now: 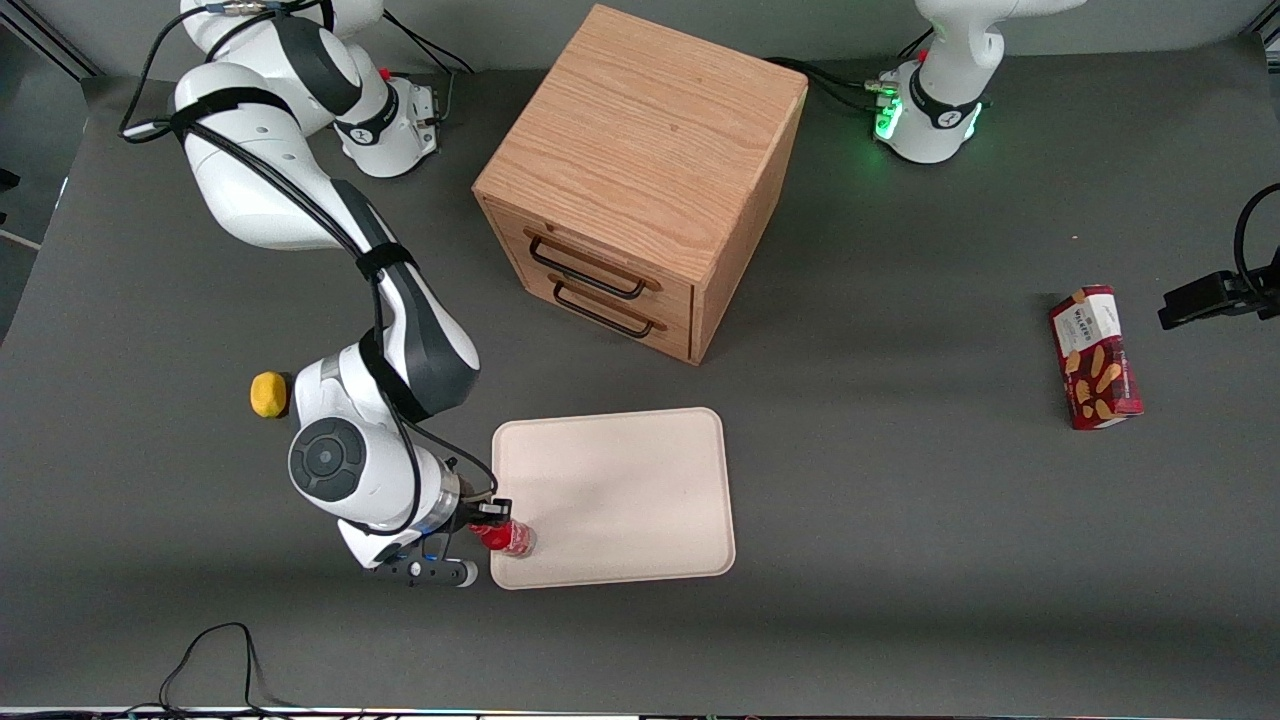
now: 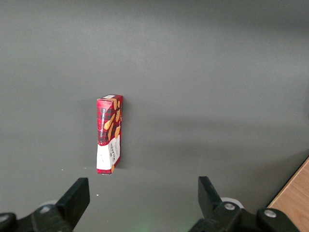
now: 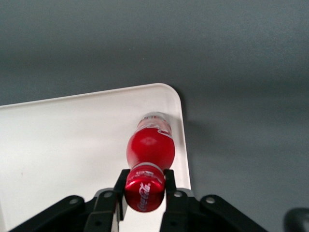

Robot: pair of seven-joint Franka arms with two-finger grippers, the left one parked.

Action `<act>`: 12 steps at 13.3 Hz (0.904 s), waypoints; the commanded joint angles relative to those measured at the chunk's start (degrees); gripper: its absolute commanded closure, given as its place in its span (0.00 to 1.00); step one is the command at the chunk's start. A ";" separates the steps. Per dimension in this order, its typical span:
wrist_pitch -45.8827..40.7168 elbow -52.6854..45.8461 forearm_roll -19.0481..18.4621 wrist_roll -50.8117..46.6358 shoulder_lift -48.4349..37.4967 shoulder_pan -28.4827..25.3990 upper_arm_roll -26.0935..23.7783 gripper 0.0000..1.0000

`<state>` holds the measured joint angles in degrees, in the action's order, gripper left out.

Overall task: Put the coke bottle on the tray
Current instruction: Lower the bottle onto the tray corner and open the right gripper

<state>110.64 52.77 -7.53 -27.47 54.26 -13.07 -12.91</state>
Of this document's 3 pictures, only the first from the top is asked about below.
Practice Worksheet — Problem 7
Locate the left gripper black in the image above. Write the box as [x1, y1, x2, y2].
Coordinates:
[1158, 262, 1280, 332]

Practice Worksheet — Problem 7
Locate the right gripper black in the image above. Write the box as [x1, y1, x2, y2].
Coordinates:
[430, 468, 514, 537]

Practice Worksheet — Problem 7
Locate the red coke bottle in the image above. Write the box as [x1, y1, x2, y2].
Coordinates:
[468, 518, 538, 559]

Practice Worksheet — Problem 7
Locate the beige plastic tray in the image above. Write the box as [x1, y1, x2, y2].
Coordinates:
[489, 406, 737, 591]

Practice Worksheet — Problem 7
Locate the red snack box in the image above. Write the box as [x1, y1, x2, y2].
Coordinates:
[1048, 284, 1145, 432]

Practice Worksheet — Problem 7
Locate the yellow toy lemon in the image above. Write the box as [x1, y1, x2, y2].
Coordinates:
[249, 371, 293, 419]

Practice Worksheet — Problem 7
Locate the wooden drawer cabinet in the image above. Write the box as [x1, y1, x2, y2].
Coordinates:
[472, 3, 809, 366]

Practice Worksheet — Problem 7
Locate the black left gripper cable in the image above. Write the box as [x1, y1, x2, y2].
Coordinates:
[1233, 183, 1280, 296]

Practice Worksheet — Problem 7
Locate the black drawer handle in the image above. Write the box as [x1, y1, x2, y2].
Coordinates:
[550, 275, 668, 339]
[524, 230, 663, 301]

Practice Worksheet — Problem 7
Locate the thin black table cable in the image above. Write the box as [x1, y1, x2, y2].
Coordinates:
[158, 622, 301, 716]

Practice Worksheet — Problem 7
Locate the black left arm base cable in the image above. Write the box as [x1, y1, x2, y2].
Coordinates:
[765, 55, 901, 113]

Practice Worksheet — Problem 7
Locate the black arm base cable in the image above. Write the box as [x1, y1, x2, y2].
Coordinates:
[765, 55, 901, 113]
[378, 22, 479, 126]

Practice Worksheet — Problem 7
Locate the black right arm base cable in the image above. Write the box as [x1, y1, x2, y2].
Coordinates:
[378, 22, 479, 126]

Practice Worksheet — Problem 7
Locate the dark metal frame bar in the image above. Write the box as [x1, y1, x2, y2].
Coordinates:
[0, 20, 101, 79]

